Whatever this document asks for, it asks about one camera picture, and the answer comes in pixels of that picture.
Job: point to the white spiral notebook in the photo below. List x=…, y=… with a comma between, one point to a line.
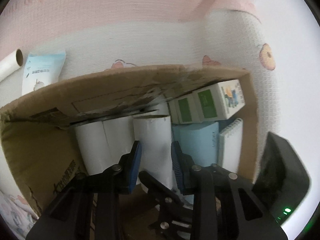
x=231, y=145

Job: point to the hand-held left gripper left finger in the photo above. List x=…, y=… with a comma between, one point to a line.
x=133, y=167

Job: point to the green white carton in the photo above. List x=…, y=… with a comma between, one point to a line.
x=220, y=100
x=183, y=111

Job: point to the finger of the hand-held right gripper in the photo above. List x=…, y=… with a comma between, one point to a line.
x=162, y=197

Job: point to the pile of white paper tubes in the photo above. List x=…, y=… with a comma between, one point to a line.
x=8, y=63

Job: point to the pink white printed blanket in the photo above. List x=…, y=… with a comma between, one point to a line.
x=100, y=30

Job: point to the white cardboard tube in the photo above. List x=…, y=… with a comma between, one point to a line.
x=153, y=142
x=90, y=147
x=117, y=140
x=160, y=106

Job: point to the brown cardboard box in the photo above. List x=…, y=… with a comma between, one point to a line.
x=37, y=135

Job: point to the light blue tissue packet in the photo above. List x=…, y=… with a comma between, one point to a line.
x=42, y=72

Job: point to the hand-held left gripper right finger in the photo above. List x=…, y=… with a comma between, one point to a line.
x=177, y=170

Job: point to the light blue soft pack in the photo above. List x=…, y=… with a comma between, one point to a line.
x=195, y=145

